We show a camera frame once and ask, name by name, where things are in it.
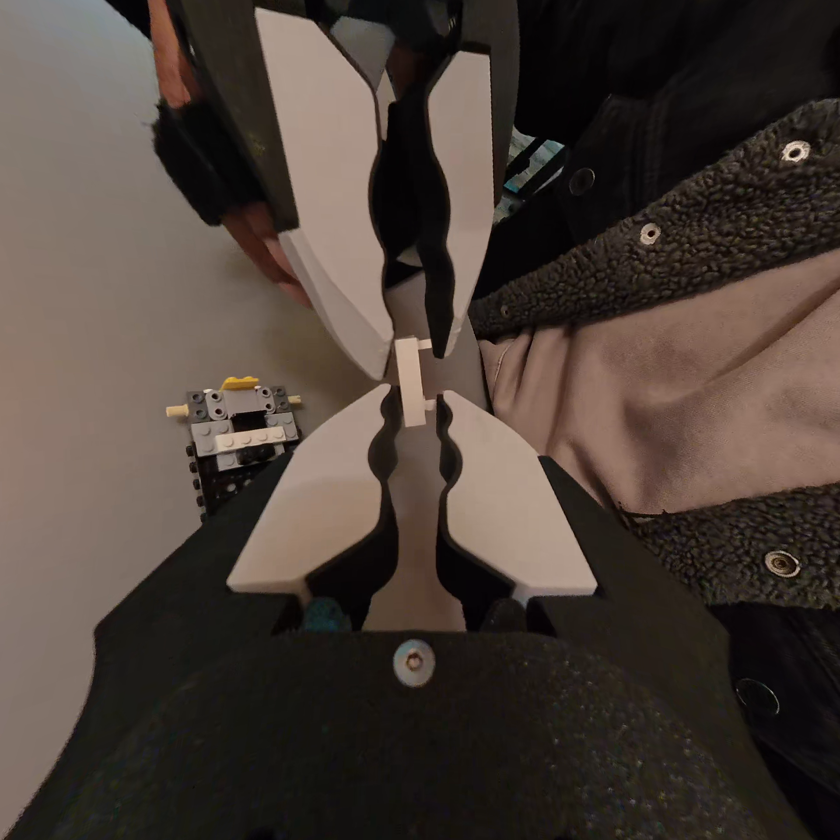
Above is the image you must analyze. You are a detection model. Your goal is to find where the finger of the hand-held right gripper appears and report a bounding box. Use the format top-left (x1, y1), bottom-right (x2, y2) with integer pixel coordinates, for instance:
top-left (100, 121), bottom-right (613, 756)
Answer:
top-left (419, 49), bottom-right (494, 360)
top-left (255, 7), bottom-right (396, 383)

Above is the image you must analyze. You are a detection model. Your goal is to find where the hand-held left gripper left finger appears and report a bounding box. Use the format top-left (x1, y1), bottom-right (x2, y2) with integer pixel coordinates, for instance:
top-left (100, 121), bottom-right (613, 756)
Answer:
top-left (226, 384), bottom-right (403, 631)

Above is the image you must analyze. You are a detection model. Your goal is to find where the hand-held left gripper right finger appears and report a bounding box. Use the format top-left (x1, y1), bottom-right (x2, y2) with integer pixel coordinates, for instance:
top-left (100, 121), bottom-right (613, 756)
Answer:
top-left (434, 390), bottom-right (599, 631)

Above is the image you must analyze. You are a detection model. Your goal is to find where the toy brick car chassis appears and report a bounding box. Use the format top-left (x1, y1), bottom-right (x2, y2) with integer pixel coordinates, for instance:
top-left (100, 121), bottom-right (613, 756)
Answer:
top-left (166, 375), bottom-right (304, 524)

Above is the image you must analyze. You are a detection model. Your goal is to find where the long white toy brick piece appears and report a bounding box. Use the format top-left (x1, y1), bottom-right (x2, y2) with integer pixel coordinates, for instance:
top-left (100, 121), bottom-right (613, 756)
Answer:
top-left (395, 336), bottom-right (438, 429)

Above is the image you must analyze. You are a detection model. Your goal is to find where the grey desk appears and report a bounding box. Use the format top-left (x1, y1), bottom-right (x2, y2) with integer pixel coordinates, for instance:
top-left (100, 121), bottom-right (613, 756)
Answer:
top-left (0, 0), bottom-right (490, 828)

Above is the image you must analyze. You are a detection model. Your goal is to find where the person's right hand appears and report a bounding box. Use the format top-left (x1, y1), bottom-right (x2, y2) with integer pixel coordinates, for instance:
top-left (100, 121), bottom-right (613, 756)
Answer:
top-left (147, 0), bottom-right (315, 309)

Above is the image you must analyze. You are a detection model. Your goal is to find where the pink cloth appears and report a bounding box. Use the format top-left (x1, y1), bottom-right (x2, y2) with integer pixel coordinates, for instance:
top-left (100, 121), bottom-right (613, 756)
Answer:
top-left (479, 249), bottom-right (840, 519)

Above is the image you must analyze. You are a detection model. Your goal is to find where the dark fleece jacket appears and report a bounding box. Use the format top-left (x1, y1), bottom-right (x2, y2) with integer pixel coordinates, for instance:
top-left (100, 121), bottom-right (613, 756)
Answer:
top-left (469, 0), bottom-right (840, 840)

